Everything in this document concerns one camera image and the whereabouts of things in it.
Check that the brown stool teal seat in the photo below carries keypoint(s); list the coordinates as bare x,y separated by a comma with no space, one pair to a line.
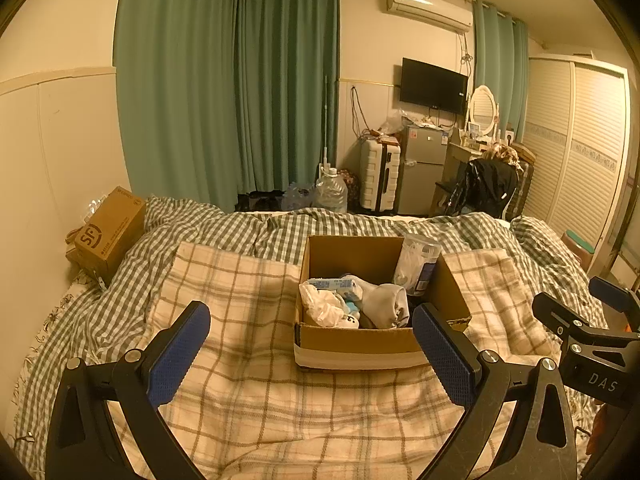
579,252

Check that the green checked duvet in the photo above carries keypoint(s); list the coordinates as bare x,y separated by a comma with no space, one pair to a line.
220,230

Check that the white louvred wardrobe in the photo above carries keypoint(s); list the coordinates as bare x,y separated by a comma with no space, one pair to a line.
575,150

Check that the black floor bag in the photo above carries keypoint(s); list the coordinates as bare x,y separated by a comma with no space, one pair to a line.
260,201

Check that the white pole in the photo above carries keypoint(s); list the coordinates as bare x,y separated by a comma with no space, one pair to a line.
327,120

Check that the grey white cloth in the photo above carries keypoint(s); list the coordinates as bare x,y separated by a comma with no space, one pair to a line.
385,305

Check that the vanity desk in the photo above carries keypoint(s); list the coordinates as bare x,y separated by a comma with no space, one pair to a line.
460,162

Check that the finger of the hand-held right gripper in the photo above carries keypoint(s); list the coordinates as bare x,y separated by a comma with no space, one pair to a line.
617,294
557,312

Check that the small white blue bottle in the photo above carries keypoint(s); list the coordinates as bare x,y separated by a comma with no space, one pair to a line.
351,317

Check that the clear plastic jar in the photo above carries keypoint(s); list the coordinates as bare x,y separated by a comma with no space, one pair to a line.
417,265

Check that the large clear water jug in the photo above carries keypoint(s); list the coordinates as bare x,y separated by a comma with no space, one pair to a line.
331,192

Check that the dark vanity stool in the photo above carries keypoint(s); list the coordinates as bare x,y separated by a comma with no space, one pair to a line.
442,195

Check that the brown shipping carton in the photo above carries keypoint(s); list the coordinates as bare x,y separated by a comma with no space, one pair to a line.
110,235

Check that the clear plastic wrap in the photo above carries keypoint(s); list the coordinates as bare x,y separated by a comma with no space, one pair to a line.
96,210

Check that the crumpled clear plastic bag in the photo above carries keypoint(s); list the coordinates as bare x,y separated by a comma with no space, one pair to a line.
394,121

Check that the leopard print scarf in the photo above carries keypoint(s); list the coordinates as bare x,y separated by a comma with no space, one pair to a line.
504,152

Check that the light blue packet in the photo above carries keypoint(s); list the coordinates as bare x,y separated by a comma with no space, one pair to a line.
335,285

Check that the plaid fabric case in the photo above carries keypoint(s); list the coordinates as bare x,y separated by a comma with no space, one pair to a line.
526,182

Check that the beige plaid blanket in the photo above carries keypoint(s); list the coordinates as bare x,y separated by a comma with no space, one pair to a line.
250,410

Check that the brown patterned bag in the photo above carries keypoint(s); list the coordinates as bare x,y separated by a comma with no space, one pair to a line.
351,189

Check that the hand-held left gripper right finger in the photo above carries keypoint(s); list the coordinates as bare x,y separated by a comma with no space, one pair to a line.
445,355

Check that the grey small fridge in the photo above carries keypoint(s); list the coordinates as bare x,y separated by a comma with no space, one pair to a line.
422,170

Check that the white plastic bag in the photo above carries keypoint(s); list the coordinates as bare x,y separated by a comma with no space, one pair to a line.
320,310

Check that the white air conditioner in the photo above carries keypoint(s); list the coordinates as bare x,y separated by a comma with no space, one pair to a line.
427,7

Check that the white hard suitcase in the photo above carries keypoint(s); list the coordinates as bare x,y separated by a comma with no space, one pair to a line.
380,175

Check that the black wall television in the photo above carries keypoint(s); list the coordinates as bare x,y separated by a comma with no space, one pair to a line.
434,86

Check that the small metal clip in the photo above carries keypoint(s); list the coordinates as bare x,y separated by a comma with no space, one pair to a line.
27,437

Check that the narrow green curtain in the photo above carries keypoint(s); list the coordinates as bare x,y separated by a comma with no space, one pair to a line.
500,70

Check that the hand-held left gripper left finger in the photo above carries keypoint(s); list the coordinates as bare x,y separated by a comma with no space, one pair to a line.
175,355

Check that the cardboard box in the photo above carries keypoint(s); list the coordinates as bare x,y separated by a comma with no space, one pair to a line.
350,345

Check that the black jacket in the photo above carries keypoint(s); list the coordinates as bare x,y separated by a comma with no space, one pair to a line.
485,187

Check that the white oval vanity mirror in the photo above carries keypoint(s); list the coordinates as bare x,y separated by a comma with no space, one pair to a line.
483,109

